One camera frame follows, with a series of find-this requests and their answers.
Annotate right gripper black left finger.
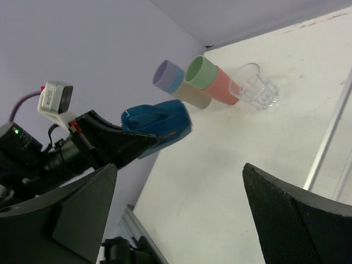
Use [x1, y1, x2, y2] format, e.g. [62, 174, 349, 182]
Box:
[1, 164, 117, 263]

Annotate beige plastic cup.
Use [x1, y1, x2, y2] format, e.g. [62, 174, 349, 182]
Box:
[172, 81, 211, 109]

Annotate dark blue ceramic mug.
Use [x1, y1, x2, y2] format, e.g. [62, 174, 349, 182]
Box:
[120, 100, 192, 159]

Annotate light blue plastic cup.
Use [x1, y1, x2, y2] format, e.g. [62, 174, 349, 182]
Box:
[161, 66, 184, 95]

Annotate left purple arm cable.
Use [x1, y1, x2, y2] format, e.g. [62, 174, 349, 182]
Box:
[9, 86, 46, 122]

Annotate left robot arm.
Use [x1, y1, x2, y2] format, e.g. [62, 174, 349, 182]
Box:
[1, 111, 159, 208]

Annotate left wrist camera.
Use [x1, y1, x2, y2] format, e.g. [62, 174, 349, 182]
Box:
[37, 81, 76, 130]

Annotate aluminium mounting rail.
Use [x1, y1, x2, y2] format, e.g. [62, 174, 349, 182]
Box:
[117, 205, 168, 264]

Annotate pink plastic cup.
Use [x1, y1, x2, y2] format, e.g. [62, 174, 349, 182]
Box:
[203, 66, 239, 105]

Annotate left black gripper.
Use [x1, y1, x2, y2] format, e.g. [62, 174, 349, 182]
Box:
[41, 110, 159, 179]

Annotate clear drinking glass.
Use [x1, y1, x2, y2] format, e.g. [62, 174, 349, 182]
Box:
[228, 63, 279, 110]

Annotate green plastic cup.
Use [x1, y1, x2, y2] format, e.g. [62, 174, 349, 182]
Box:
[184, 56, 218, 90]

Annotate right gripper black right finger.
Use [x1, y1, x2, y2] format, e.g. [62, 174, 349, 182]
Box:
[243, 163, 351, 263]

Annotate lavender plastic cup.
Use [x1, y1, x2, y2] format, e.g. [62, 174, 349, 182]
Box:
[152, 60, 177, 90]

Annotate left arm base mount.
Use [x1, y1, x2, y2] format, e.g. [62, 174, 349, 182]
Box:
[100, 236, 156, 264]

